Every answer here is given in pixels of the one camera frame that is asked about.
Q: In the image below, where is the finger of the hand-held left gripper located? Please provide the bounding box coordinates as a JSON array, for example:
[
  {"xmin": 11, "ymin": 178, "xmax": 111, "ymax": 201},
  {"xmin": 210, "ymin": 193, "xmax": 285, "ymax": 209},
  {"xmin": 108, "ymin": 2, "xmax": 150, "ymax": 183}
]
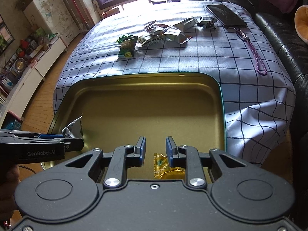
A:
[
  {"xmin": 0, "ymin": 129, "xmax": 65, "ymax": 140},
  {"xmin": 56, "ymin": 138, "xmax": 84, "ymax": 152}
]

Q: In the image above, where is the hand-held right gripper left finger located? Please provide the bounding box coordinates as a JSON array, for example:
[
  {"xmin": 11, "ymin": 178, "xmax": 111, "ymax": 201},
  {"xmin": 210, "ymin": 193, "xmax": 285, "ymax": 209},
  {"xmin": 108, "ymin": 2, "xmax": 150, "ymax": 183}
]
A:
[{"xmin": 57, "ymin": 136, "xmax": 147, "ymax": 190}]

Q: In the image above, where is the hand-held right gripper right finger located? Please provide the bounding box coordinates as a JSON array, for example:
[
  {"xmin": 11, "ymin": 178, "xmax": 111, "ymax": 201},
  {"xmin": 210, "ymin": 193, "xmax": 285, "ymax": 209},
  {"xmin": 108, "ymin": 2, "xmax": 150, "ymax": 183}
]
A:
[{"xmin": 166, "ymin": 136, "xmax": 248, "ymax": 190}]

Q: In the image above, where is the silver blue-print snack packet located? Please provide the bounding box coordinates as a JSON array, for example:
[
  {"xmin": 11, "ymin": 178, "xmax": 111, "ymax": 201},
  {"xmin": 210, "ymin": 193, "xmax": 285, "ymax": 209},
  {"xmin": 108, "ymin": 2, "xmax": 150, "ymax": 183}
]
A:
[{"xmin": 62, "ymin": 115, "xmax": 84, "ymax": 140}]

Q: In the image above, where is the gold candy wrapper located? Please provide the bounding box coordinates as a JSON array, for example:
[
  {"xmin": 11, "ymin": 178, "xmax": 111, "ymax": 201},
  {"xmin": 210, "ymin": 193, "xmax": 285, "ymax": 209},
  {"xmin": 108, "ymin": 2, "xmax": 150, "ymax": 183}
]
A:
[{"xmin": 153, "ymin": 153, "xmax": 186, "ymax": 180}]

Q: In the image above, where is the gold tin tray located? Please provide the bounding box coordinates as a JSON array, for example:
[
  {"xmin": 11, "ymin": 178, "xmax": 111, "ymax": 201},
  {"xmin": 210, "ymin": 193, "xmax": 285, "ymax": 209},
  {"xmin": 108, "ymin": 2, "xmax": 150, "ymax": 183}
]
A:
[{"xmin": 41, "ymin": 72, "xmax": 227, "ymax": 181}]

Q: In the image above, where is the green and yellow snack packet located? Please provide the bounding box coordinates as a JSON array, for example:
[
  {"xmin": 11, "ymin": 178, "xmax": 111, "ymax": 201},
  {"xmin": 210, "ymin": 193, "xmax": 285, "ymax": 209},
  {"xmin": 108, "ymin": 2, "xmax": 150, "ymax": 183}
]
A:
[{"xmin": 118, "ymin": 37, "xmax": 139, "ymax": 59}]

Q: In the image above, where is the brown patterned snack packet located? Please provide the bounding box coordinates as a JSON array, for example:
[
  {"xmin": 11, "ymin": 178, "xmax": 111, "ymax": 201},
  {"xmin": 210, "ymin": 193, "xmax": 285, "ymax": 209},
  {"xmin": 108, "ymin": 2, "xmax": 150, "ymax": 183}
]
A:
[{"xmin": 137, "ymin": 35, "xmax": 167, "ymax": 51}]

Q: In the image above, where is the dark green snack packet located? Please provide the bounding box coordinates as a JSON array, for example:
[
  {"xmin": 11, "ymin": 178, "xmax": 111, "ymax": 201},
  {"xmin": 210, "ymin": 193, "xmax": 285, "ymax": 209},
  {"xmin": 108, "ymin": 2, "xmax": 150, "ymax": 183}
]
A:
[{"xmin": 116, "ymin": 35, "xmax": 134, "ymax": 44}]

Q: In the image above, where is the silver purple-print snack packet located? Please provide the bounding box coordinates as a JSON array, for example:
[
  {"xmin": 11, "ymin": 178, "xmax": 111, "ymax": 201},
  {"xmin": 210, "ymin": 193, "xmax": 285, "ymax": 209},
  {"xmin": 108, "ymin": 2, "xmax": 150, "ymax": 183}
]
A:
[{"xmin": 165, "ymin": 26, "xmax": 193, "ymax": 45}]

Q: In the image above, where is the red and silver snack packet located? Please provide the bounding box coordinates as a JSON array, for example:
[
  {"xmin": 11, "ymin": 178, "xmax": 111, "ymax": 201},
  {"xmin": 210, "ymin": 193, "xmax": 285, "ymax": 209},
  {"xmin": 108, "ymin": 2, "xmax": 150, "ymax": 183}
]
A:
[{"xmin": 144, "ymin": 21, "xmax": 169, "ymax": 35}]

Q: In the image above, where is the yellow and silver snack packet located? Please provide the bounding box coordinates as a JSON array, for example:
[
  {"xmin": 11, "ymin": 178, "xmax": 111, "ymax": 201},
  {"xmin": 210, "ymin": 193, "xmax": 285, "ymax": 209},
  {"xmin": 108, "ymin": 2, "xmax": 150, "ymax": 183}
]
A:
[{"xmin": 177, "ymin": 17, "xmax": 198, "ymax": 32}]

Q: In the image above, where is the black and white snack packet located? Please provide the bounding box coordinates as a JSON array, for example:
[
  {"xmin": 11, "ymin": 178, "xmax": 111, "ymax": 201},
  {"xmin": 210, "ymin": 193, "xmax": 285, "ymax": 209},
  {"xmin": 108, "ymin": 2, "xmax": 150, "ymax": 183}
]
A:
[{"xmin": 196, "ymin": 16, "xmax": 217, "ymax": 28}]

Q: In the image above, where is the pink lidded storage box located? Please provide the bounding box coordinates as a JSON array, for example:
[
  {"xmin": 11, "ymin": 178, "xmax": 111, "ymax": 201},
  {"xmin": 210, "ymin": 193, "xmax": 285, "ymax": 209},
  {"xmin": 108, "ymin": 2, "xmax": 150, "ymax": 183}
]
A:
[{"xmin": 0, "ymin": 111, "xmax": 25, "ymax": 129}]

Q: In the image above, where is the low white sideboard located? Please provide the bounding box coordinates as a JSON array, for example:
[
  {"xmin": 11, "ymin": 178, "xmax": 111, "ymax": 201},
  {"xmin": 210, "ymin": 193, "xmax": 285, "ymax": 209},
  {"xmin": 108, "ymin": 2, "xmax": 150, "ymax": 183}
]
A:
[{"xmin": 0, "ymin": 35, "xmax": 68, "ymax": 126}]

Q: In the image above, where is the metal bowl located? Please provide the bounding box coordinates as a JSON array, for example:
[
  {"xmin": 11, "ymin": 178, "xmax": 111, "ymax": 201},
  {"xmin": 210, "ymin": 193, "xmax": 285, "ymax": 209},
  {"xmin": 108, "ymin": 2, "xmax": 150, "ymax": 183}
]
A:
[{"xmin": 12, "ymin": 59, "xmax": 27, "ymax": 73}]

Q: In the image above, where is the blue checked tablecloth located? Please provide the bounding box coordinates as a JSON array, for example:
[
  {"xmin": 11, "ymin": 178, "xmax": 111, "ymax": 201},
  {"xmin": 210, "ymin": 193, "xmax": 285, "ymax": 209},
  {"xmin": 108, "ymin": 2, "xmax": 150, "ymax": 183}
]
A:
[{"xmin": 52, "ymin": 1, "xmax": 296, "ymax": 171}]

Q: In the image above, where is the white cartoon-print cabinet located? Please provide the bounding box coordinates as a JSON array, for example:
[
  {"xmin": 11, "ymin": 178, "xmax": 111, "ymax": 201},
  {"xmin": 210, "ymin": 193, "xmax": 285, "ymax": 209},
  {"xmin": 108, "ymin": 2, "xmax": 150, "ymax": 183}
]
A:
[{"xmin": 23, "ymin": 0, "xmax": 81, "ymax": 46}]

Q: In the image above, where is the red stick vacuum cleaner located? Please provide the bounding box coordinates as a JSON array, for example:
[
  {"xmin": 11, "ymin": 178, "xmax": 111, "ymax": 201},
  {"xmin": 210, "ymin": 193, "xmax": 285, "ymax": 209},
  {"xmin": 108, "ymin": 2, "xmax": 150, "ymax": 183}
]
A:
[{"xmin": 63, "ymin": 0, "xmax": 90, "ymax": 31}]

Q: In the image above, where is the black smartphone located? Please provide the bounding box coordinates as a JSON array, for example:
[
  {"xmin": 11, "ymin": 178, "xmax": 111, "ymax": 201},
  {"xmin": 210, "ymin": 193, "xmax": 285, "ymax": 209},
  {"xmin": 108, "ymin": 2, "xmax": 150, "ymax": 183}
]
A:
[{"xmin": 206, "ymin": 3, "xmax": 248, "ymax": 28}]

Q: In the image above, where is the black leather sofa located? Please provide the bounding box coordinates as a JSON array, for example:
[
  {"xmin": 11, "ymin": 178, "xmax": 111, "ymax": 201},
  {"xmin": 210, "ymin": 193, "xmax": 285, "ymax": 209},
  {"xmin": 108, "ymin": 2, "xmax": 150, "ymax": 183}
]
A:
[{"xmin": 180, "ymin": 0, "xmax": 308, "ymax": 150}]

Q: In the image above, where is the orange round plush cushion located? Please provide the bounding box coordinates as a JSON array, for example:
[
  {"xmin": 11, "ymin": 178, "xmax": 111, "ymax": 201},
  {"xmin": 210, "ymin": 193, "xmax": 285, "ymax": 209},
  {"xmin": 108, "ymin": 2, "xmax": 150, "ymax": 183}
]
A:
[{"xmin": 295, "ymin": 6, "xmax": 308, "ymax": 45}]

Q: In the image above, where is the black cable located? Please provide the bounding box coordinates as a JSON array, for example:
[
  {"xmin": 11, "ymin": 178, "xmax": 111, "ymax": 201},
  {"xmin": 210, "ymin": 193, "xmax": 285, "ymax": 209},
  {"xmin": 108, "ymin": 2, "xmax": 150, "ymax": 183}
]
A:
[{"xmin": 17, "ymin": 165, "xmax": 37, "ymax": 174}]

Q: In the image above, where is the purple phone lanyard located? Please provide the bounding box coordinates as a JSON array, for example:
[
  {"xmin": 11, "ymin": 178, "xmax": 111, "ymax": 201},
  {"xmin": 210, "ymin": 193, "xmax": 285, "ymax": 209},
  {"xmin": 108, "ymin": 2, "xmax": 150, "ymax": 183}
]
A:
[{"xmin": 234, "ymin": 28, "xmax": 268, "ymax": 75}]

